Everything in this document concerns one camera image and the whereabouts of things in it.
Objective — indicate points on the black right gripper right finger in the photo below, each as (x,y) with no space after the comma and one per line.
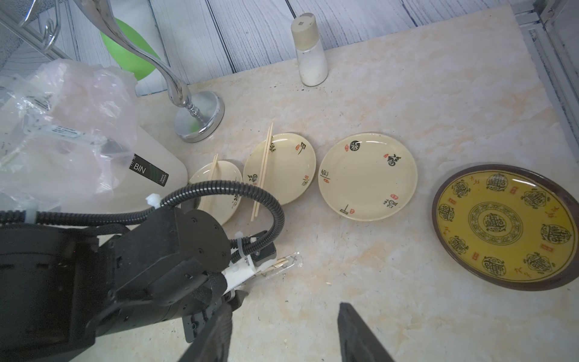
(357,342)

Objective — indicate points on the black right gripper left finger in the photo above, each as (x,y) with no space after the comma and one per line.
(213,344)

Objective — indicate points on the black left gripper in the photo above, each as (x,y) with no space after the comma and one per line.
(193,324)

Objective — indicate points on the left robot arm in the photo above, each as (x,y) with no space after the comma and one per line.
(61,289)

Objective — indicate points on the wrapped chopsticks left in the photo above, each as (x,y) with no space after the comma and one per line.
(283,265)

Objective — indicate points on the cream plate with dark patch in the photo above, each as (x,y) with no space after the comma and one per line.
(220,205)

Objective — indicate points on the cream plate with characters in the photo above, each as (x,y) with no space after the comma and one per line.
(291,167)
(368,177)

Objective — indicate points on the yellow plate brown rim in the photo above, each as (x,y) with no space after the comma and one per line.
(509,226)

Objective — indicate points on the chrome cup holder stand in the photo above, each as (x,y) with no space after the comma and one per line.
(36,26)

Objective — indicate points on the white shaker bottle beige cap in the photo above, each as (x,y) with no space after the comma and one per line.
(311,59)

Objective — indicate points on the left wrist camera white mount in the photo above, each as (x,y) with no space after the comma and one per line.
(249,266)

